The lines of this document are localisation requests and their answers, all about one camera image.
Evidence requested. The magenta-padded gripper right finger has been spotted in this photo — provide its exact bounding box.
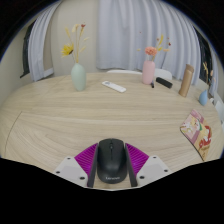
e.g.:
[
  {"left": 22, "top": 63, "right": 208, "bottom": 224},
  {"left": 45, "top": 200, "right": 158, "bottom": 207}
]
[{"left": 124, "top": 142, "right": 173, "bottom": 188}]

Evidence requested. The group of blue white chairs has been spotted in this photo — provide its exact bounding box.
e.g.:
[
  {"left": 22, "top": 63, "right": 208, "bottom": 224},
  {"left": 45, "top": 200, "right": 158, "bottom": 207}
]
[{"left": 209, "top": 96, "right": 224, "bottom": 126}]

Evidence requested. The narrow white curtain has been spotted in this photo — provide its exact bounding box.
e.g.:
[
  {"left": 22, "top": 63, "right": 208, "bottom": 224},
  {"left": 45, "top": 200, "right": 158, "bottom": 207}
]
[
  {"left": 27, "top": 1, "right": 63, "bottom": 83},
  {"left": 208, "top": 49, "right": 219, "bottom": 98}
]

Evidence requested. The blue vase with dried flowers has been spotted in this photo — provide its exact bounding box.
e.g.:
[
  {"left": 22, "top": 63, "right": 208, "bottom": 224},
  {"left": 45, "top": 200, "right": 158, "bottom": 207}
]
[{"left": 198, "top": 61, "right": 216, "bottom": 107}]

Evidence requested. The green vase with yellow flowers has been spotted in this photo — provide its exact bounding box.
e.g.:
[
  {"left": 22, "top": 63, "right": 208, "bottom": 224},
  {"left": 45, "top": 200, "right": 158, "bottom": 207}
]
[{"left": 60, "top": 22, "right": 91, "bottom": 92}]

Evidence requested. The tall brown drink bottle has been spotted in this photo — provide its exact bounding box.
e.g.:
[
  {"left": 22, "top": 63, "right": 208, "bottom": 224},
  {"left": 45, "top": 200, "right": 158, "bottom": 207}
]
[{"left": 178, "top": 63, "right": 195, "bottom": 98}]

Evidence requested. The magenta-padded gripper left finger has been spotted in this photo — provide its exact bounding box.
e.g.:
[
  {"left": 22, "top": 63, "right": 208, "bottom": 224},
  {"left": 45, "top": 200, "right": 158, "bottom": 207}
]
[{"left": 53, "top": 142, "right": 100, "bottom": 189}]

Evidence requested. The dark framed window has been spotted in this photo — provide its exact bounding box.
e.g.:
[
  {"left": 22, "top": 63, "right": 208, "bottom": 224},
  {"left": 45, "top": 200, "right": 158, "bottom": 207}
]
[
  {"left": 19, "top": 21, "right": 36, "bottom": 79},
  {"left": 194, "top": 28, "right": 213, "bottom": 84}
]

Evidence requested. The black rectangular case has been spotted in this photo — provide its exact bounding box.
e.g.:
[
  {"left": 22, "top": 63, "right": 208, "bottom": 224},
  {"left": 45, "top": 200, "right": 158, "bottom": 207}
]
[{"left": 155, "top": 76, "right": 174, "bottom": 90}]

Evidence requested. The wide white curtain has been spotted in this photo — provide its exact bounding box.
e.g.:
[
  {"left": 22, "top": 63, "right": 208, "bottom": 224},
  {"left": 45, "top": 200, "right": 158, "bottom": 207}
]
[{"left": 95, "top": 0, "right": 201, "bottom": 81}]

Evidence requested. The white remote control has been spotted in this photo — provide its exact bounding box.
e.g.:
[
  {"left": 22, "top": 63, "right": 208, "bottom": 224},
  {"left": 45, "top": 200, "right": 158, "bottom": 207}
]
[{"left": 101, "top": 80, "right": 128, "bottom": 94}]

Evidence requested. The black computer mouse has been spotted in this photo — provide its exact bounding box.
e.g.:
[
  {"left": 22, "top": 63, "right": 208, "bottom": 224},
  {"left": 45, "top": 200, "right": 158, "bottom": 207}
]
[{"left": 96, "top": 138, "right": 128, "bottom": 185}]

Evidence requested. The pink vase with orange flowers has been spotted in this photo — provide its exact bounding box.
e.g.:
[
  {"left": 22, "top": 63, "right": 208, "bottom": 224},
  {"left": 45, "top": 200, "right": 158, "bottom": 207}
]
[{"left": 136, "top": 31, "right": 172, "bottom": 85}]

